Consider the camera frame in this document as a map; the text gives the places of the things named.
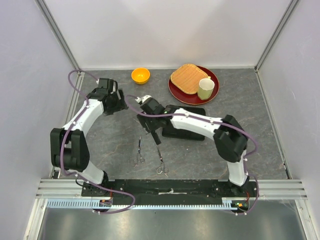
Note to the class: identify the light blue cable duct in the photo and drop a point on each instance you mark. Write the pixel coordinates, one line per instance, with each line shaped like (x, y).
(99, 204)

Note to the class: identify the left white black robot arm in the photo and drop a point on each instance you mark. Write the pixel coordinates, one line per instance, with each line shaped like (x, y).
(68, 146)

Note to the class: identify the red round tray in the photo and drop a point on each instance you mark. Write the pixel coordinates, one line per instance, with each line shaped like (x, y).
(193, 99)

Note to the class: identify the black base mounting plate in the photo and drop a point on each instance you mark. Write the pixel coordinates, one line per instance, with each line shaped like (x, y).
(207, 187)

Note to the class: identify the woven bamboo basket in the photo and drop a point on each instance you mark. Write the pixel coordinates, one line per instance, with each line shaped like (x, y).
(187, 78)

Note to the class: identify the black straight comb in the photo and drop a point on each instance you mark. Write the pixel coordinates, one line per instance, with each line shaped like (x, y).
(156, 138)

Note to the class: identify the aluminium front frame rail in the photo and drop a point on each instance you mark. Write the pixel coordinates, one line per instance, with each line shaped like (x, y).
(269, 189)

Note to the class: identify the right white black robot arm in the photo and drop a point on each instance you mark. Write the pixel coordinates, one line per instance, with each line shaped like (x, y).
(228, 136)

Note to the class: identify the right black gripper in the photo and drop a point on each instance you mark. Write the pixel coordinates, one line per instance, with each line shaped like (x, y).
(144, 119)

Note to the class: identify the black zip tool case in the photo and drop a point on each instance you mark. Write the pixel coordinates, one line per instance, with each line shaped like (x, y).
(170, 132)

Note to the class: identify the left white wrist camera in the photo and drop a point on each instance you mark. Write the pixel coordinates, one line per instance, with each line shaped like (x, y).
(114, 86)

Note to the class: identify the pale green cup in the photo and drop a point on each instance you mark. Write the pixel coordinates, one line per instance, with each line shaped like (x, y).
(205, 88)

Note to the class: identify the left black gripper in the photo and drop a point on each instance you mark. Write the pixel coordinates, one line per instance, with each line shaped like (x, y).
(121, 104)

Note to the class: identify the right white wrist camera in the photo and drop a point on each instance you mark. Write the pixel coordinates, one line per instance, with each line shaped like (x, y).
(142, 99)

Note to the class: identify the orange bowl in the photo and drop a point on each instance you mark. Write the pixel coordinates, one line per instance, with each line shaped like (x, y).
(140, 75)

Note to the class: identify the right aluminium corner post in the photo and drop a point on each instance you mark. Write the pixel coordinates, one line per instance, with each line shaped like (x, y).
(276, 33)

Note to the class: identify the aluminium corner post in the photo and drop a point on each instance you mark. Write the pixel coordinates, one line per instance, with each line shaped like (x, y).
(276, 33)
(43, 7)

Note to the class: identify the left aluminium corner post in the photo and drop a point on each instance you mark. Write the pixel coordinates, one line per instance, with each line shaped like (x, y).
(43, 7)

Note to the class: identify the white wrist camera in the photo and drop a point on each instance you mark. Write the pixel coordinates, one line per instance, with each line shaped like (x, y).
(142, 99)
(114, 86)

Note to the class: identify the silver scissors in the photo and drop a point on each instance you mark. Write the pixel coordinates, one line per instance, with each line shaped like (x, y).
(162, 169)
(139, 158)

